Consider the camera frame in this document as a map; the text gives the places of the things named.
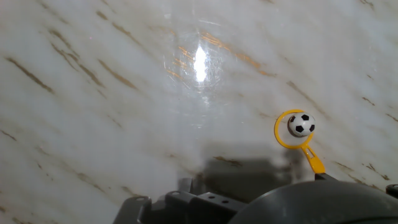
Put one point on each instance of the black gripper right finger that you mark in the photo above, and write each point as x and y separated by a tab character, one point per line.
393	189

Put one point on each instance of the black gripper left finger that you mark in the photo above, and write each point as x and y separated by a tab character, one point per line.
323	177

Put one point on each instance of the small black white soccer ball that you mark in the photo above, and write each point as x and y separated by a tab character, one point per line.
301	124

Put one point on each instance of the marble pattern table sheet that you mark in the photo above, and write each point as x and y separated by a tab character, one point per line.
124	93

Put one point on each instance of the grey metal camera mounting bracket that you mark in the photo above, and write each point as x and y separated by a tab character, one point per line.
202	208

